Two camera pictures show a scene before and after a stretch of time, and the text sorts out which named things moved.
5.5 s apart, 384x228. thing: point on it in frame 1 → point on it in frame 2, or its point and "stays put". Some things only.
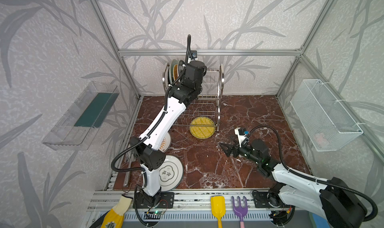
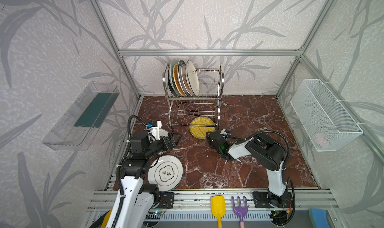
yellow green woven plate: (202, 132) stays put
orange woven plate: (175, 72) stays put
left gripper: (182, 71) → (169, 141)
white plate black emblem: (171, 174) stays put
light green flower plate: (172, 63) stays put
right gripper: (236, 149) → (212, 138)
